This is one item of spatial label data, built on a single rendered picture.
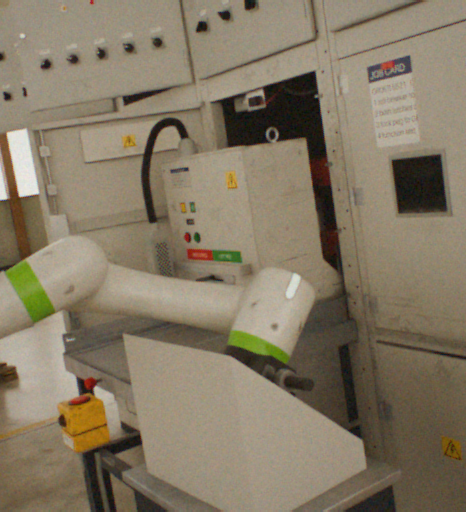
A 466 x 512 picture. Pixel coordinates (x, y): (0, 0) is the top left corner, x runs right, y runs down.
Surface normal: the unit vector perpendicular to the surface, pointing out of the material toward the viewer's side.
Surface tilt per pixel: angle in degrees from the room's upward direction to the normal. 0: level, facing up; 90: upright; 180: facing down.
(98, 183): 90
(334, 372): 90
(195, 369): 90
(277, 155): 90
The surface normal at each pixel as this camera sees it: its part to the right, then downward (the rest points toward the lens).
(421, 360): -0.83, 0.20
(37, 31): -0.18, 0.15
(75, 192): 0.27, 0.08
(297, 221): 0.53, 0.03
